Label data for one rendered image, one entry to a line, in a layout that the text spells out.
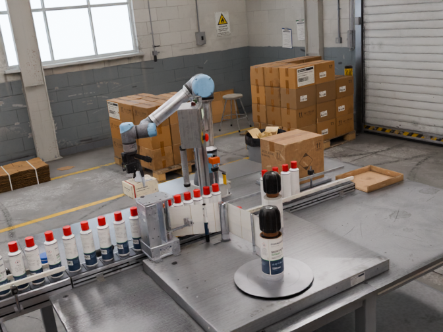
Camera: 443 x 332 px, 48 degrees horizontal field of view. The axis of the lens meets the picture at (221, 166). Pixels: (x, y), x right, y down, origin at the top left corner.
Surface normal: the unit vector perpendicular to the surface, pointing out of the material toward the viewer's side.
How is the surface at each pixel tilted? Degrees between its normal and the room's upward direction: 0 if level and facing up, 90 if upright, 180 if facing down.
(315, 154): 90
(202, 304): 0
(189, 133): 90
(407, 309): 1
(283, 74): 89
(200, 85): 80
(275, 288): 0
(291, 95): 89
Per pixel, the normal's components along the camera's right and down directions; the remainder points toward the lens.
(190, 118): -0.06, 0.30
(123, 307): -0.09, -0.95
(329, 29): -0.81, 0.24
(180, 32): 0.58, 0.19
